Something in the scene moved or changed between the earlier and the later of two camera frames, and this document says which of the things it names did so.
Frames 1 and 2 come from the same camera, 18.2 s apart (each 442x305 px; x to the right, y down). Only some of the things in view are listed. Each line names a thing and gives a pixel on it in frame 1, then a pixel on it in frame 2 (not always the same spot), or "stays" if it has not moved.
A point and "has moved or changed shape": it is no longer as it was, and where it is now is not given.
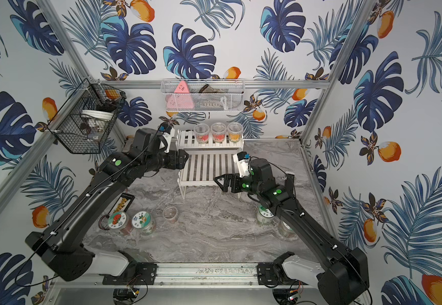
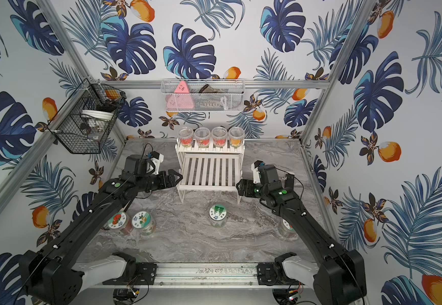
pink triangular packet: [181, 99] stays
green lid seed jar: [264, 216] → [218, 215]
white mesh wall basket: [203, 95] stays
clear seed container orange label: [235, 129] has moved or changed shape
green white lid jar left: [144, 223] stays
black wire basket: [82, 124] stays
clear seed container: [170, 212] → [186, 135]
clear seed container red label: [218, 129] has moved or changed shape
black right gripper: [235, 177] → [244, 183]
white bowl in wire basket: [100, 115] stays
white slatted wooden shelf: [206, 160] stays
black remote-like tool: [289, 185] stays
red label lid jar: [286, 232] stays
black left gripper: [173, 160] → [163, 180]
